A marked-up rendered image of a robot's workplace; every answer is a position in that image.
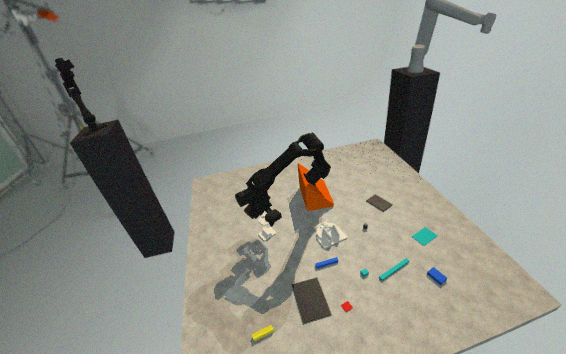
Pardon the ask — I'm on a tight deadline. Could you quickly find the yellow rectangular bar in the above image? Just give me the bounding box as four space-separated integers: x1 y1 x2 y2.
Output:
252 325 274 341

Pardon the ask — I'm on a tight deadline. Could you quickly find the teal flat square plate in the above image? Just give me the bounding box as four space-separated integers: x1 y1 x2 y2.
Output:
412 227 437 246

